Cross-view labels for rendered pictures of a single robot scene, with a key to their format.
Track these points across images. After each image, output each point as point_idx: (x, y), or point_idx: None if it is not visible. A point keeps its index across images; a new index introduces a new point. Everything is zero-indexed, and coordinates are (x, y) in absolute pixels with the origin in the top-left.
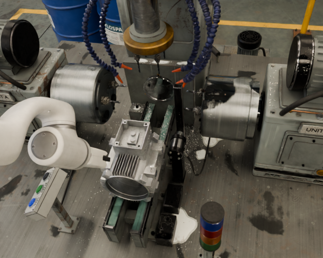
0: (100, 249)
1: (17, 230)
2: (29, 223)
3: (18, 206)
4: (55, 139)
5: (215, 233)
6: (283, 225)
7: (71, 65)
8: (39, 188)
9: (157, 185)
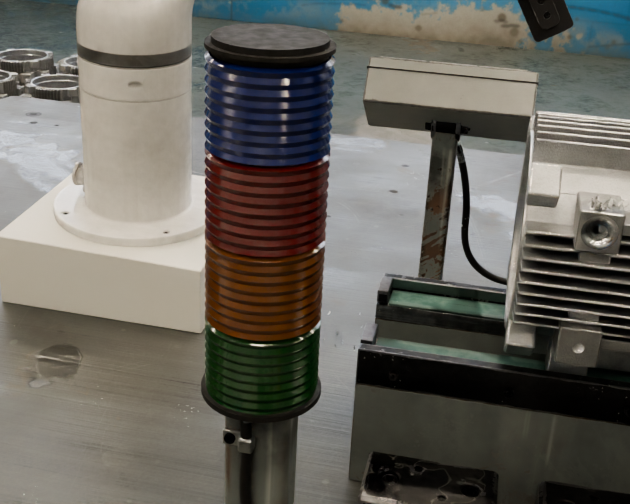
0: (341, 372)
1: (396, 237)
2: (418, 251)
3: (470, 231)
4: None
5: (206, 179)
6: None
7: None
8: None
9: (577, 327)
